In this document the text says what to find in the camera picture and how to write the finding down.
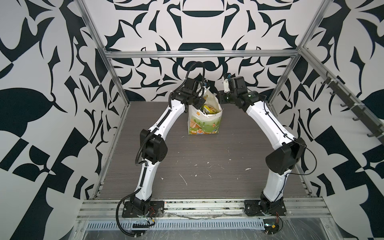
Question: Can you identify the aluminium cage frame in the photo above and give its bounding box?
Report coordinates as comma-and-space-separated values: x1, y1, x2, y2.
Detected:
74, 0, 384, 199

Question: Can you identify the wall hook rail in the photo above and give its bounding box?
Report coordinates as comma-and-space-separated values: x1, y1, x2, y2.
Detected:
320, 72, 384, 145

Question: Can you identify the floral paper gift bag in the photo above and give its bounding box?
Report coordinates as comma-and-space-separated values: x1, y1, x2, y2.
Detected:
188, 89, 223, 135

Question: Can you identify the green circuit board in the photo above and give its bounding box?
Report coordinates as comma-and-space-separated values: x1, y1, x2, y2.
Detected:
264, 219, 281, 235

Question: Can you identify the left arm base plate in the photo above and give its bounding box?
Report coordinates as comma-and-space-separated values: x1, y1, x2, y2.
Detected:
122, 201, 165, 218

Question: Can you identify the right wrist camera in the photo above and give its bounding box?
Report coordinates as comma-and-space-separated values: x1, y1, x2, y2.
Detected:
223, 74, 232, 93

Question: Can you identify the white slotted cable duct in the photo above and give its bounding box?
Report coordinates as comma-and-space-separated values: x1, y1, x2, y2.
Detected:
83, 218, 266, 231

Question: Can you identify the aluminium front rail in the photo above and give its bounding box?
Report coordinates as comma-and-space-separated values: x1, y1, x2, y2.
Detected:
77, 198, 332, 220

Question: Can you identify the black corrugated cable conduit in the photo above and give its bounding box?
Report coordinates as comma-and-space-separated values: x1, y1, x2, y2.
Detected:
115, 61, 206, 238

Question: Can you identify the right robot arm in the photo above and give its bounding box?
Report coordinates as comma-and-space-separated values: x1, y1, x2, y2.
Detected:
219, 75, 306, 215

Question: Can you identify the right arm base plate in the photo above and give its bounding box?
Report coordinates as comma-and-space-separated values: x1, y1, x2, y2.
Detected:
244, 198, 287, 216

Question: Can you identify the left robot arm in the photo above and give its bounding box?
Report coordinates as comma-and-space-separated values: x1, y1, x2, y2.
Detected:
130, 78, 206, 215

